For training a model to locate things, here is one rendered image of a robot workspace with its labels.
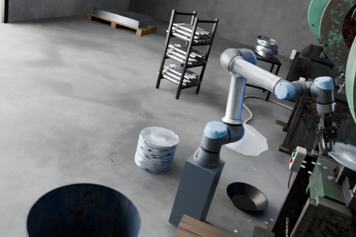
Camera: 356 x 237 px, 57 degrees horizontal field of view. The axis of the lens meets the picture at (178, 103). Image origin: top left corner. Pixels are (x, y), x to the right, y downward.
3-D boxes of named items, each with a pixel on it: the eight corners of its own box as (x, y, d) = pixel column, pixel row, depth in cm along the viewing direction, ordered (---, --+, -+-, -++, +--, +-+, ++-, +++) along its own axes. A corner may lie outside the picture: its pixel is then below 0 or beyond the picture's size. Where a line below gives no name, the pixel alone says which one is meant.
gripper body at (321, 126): (320, 140, 148) (318, 116, 145) (318, 133, 156) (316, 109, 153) (338, 139, 146) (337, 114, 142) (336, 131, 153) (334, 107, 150)
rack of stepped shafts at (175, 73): (179, 101, 379) (201, 19, 343) (151, 85, 402) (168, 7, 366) (201, 95, 412) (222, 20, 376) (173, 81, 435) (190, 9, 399)
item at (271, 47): (239, 94, 451) (258, 37, 421) (238, 83, 493) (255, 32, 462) (267, 101, 450) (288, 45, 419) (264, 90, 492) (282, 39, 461)
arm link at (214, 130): (195, 142, 184) (202, 120, 178) (212, 138, 192) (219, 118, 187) (210, 153, 176) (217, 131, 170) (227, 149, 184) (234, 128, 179)
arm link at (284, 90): (213, 44, 169) (294, 83, 137) (228, 45, 176) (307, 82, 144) (207, 65, 173) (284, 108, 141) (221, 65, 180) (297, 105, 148)
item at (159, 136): (152, 149, 227) (153, 148, 227) (133, 128, 248) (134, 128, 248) (186, 144, 245) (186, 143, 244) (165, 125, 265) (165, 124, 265)
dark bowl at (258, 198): (219, 207, 223) (222, 199, 221) (228, 184, 250) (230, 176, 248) (263, 225, 217) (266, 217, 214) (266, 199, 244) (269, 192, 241)
